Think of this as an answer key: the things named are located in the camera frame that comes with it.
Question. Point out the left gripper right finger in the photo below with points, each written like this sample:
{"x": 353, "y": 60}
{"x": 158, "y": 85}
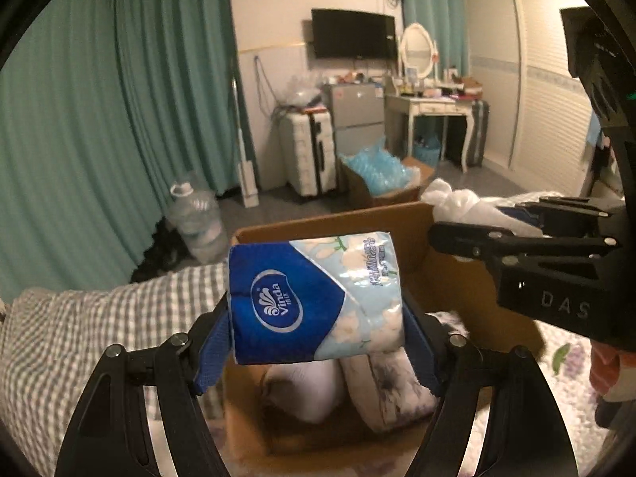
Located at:
{"x": 525, "y": 433}

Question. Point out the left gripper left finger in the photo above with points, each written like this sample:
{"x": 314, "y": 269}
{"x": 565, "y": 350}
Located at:
{"x": 109, "y": 433}

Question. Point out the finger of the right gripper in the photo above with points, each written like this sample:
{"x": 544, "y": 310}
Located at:
{"x": 569, "y": 213}
{"x": 469, "y": 242}

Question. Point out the floral tissue paper pack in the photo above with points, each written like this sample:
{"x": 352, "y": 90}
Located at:
{"x": 385, "y": 391}

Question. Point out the blue Vinda tissue pack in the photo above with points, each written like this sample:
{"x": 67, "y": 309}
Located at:
{"x": 315, "y": 299}

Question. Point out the cream socks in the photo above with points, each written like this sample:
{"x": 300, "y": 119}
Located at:
{"x": 309, "y": 392}

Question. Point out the brown cardboard box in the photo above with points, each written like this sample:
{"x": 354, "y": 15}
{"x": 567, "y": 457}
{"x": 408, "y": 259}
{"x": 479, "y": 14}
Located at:
{"x": 262, "y": 437}

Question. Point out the grey checked bed sheet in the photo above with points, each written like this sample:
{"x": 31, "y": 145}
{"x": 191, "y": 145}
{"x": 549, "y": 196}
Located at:
{"x": 51, "y": 342}

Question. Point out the blue plastic basket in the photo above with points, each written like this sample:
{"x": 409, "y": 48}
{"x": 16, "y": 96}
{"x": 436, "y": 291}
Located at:
{"x": 427, "y": 149}

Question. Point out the dark suitcase by table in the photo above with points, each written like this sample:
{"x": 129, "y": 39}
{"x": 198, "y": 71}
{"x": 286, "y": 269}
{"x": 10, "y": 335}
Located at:
{"x": 456, "y": 135}

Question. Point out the box of blue bottles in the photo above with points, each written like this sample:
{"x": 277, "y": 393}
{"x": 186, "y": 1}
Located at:
{"x": 376, "y": 178}

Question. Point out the white louvred wardrobe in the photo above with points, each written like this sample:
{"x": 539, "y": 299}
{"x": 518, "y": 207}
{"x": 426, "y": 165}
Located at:
{"x": 538, "y": 113}

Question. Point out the silver mini fridge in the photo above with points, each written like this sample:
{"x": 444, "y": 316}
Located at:
{"x": 358, "y": 115}

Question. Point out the white oval vanity mirror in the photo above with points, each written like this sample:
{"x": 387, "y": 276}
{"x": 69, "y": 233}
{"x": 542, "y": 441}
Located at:
{"x": 417, "y": 50}

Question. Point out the white hard suitcase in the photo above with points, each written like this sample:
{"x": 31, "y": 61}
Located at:
{"x": 308, "y": 149}

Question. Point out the large clear water jug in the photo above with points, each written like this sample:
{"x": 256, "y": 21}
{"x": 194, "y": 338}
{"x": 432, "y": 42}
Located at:
{"x": 196, "y": 215}

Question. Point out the green curtain right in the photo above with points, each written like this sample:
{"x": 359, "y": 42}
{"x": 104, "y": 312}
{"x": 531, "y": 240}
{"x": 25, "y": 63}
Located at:
{"x": 446, "y": 23}

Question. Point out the green curtain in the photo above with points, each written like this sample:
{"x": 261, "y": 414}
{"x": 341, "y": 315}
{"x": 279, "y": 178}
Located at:
{"x": 446, "y": 23}
{"x": 104, "y": 105}

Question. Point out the clear plastic bag pile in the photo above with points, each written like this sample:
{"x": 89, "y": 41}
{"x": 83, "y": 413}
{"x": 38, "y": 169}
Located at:
{"x": 302, "y": 91}

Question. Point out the white flat mop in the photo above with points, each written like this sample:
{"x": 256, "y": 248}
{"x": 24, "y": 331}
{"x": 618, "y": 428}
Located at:
{"x": 247, "y": 179}

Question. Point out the green curtain left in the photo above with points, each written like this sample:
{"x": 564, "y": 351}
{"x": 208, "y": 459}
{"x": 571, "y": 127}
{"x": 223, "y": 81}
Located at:
{"x": 104, "y": 105}

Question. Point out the black wall television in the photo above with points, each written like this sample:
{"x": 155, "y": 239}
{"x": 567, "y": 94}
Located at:
{"x": 353, "y": 35}

